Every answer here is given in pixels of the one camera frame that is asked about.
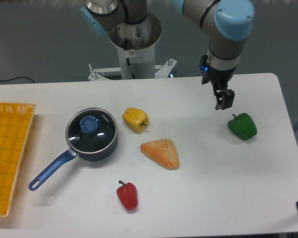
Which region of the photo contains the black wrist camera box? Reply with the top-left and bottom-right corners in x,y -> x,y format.
199,55 -> 209,84

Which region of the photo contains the green bell pepper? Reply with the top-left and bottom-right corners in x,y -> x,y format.
227,113 -> 257,140

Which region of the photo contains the white base bracket frame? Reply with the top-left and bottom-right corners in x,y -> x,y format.
87,59 -> 177,82

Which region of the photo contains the yellow wicker basket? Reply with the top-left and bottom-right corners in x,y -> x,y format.
0,102 -> 36,217

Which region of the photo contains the triangular bread loaf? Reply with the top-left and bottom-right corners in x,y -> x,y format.
140,139 -> 180,170

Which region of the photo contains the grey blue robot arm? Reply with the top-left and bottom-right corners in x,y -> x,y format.
80,0 -> 255,110

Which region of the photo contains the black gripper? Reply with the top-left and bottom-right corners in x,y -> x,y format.
208,66 -> 236,110

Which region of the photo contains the yellow bell pepper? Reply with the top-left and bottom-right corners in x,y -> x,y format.
122,108 -> 149,133

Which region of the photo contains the black cable on pedestal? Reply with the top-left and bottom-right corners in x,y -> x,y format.
124,37 -> 137,79

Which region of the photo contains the dark blue saucepan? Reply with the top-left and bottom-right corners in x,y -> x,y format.
28,108 -> 118,191

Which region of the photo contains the black floor cable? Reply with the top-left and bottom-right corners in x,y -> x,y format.
0,76 -> 36,83

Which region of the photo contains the red bell pepper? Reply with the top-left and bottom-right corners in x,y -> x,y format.
116,180 -> 138,211

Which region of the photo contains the glass lid blue knob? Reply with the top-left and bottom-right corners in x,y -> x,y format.
66,108 -> 117,154

